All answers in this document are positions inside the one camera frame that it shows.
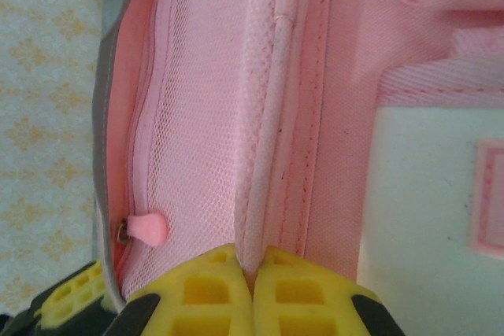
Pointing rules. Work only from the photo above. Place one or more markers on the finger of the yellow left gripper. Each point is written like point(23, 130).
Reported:
point(75, 296)

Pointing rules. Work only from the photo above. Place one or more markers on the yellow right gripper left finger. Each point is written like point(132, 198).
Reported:
point(197, 304)

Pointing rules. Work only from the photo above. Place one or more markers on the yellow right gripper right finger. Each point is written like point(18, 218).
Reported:
point(307, 304)

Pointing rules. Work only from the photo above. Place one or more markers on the pink backpack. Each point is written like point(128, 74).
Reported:
point(315, 76)

